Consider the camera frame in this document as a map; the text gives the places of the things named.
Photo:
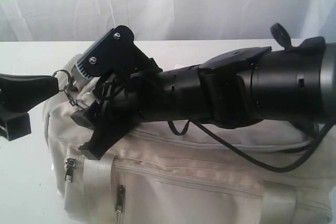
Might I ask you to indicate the cream duffel bag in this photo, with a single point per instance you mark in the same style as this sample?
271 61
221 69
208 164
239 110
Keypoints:
182 172

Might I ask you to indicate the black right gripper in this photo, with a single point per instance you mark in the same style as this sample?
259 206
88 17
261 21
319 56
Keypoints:
116 109

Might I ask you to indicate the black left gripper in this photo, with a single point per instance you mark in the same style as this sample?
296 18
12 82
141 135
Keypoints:
19 94

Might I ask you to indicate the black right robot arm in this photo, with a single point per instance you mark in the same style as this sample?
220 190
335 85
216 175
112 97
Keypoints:
236 89

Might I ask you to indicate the white sheer curtain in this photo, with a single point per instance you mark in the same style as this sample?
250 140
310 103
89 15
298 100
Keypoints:
67 20

